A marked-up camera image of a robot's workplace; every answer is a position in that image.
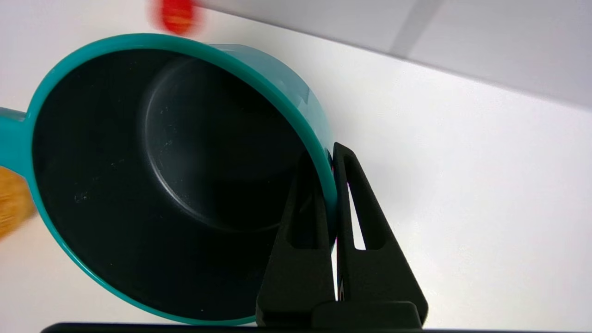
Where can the yellow wicker basket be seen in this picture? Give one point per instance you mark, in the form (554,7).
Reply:
(13,203)

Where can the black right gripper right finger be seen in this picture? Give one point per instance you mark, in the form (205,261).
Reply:
(374,277)

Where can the red toy pepper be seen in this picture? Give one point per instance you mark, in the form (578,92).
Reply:
(176,16)

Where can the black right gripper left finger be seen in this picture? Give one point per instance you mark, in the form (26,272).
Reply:
(296,273)

